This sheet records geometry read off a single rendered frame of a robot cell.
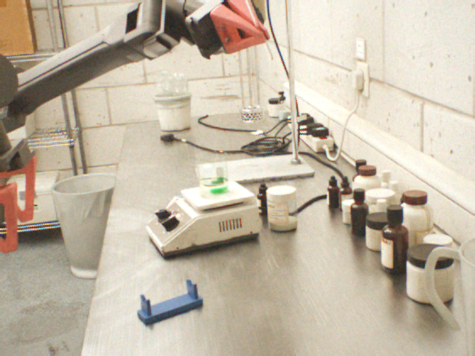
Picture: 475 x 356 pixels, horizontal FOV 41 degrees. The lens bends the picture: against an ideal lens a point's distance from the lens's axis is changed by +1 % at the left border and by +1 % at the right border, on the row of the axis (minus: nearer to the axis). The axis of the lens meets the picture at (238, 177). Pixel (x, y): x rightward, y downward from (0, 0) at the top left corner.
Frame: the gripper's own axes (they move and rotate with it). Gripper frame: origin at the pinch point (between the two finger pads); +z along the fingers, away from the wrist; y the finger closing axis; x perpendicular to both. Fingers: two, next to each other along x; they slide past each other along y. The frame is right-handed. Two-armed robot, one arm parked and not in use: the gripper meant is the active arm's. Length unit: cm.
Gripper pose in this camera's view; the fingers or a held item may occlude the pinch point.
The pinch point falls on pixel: (261, 35)
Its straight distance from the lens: 82.2
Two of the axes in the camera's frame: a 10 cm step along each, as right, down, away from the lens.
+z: 5.7, 4.1, -7.1
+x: -3.5, -6.6, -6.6
